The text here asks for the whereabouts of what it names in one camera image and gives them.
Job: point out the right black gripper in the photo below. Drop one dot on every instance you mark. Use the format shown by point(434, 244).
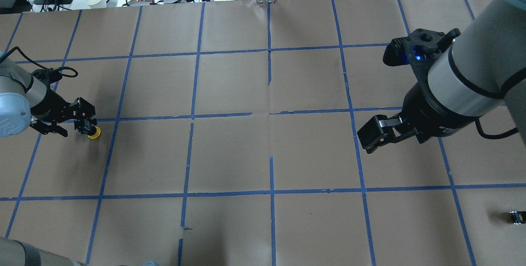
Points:
point(427, 109)

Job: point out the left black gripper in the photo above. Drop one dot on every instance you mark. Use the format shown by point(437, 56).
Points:
point(51, 106)

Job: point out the yellow push button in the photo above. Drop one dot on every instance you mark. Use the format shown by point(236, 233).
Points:
point(96, 134)

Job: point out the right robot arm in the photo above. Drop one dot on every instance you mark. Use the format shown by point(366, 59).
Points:
point(475, 76)

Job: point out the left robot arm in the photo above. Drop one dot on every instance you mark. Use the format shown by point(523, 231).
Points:
point(28, 101)

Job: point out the red push button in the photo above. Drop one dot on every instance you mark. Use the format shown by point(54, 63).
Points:
point(518, 217)

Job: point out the white paper cup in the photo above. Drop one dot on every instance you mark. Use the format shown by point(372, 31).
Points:
point(96, 4)

